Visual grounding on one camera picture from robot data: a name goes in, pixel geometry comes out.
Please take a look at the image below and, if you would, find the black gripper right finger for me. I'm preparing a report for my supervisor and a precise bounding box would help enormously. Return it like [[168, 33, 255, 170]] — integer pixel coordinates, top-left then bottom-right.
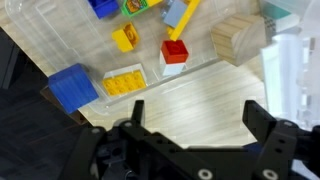
[[242, 99, 278, 145]]

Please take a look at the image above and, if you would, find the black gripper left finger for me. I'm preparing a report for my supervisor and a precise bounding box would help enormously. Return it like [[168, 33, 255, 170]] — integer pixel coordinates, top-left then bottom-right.
[[130, 99, 146, 127]]

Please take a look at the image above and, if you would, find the clear plastic storage box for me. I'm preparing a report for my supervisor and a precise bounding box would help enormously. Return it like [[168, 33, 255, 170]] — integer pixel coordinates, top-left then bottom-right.
[[259, 0, 320, 131]]

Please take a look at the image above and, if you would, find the flat yellow lego brick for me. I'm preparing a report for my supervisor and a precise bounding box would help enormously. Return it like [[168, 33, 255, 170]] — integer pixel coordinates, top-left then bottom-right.
[[101, 68, 148, 97]]

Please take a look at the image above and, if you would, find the red toy block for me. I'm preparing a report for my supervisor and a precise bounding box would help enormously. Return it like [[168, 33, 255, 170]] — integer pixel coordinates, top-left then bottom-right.
[[159, 39, 190, 77]]

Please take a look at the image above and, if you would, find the large blue cube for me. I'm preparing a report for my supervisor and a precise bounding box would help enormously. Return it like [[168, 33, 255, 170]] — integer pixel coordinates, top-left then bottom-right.
[[48, 63, 100, 115]]

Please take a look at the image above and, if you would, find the yellow printed lego brick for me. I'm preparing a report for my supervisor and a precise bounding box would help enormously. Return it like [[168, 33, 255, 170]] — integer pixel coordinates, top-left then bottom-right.
[[111, 22, 141, 53]]

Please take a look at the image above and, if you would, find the light wooden block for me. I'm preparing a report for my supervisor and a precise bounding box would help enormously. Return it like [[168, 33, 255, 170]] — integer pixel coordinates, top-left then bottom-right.
[[210, 13, 268, 67]]

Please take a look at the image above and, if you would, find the long yellow lego brick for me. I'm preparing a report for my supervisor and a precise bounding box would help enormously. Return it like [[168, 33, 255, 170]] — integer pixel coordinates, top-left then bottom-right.
[[166, 0, 202, 42]]

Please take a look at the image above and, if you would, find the grey-blue lego brick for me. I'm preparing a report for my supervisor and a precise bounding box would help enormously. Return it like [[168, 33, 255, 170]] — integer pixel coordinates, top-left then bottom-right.
[[161, 0, 189, 29]]

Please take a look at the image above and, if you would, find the green printed lego brick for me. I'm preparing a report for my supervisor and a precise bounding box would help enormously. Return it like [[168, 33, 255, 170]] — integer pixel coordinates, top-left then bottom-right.
[[120, 0, 150, 18]]

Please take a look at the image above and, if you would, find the teal block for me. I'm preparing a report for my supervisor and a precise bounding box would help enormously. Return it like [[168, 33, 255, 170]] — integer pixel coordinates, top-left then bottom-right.
[[261, 2, 292, 21]]

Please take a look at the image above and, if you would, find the blue lego brick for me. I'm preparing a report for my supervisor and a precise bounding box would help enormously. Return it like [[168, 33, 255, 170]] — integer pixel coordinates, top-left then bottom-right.
[[87, 0, 120, 20]]

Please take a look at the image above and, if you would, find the small yellow lego brick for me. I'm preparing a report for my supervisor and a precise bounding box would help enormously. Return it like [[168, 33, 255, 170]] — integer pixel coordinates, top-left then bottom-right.
[[146, 0, 164, 8]]

